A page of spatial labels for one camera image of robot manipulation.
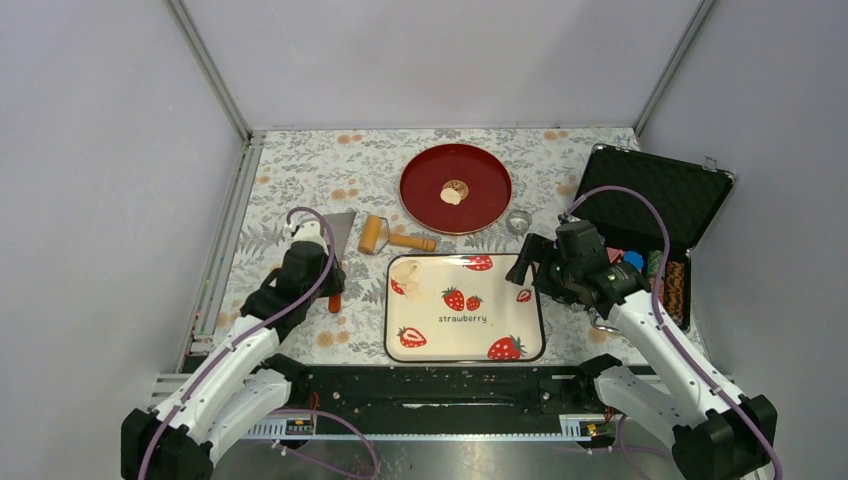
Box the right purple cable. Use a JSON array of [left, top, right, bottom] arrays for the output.
[[563, 184, 785, 480]]

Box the red round lacquer tray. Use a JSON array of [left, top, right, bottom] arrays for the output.
[[399, 144, 512, 235]]

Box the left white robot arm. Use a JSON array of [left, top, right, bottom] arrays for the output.
[[120, 239, 345, 479]]

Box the purple cable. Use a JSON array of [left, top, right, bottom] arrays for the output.
[[563, 184, 785, 480], [135, 206, 380, 480]]

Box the blue poker chip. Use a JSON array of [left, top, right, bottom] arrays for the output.
[[623, 251, 645, 271]]

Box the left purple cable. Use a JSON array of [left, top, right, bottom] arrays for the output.
[[135, 206, 380, 480]]

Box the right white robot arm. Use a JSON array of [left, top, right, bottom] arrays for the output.
[[506, 220, 782, 479]]

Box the wooden roller with handle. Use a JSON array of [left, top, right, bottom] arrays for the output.
[[357, 215, 436, 255]]

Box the black poker chip case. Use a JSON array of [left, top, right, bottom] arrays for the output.
[[573, 144, 734, 332]]

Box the metal scraper orange handle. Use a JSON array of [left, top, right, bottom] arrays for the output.
[[325, 211, 356, 314]]

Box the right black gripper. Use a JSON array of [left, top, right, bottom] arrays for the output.
[[505, 232, 581, 304]]

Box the strawberry pattern rectangular tray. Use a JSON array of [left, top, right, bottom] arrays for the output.
[[384, 253, 546, 363]]

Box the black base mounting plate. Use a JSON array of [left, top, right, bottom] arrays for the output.
[[246, 364, 641, 437]]

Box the round cut dough wrapper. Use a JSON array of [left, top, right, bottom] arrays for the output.
[[440, 188, 463, 206]]

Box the white dough piece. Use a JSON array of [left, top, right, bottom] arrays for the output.
[[389, 260, 426, 302]]

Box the metal round cookie cutter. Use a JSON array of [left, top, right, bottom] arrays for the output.
[[505, 209, 532, 237]]

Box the floral tablecloth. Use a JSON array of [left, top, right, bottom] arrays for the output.
[[194, 127, 639, 365]]

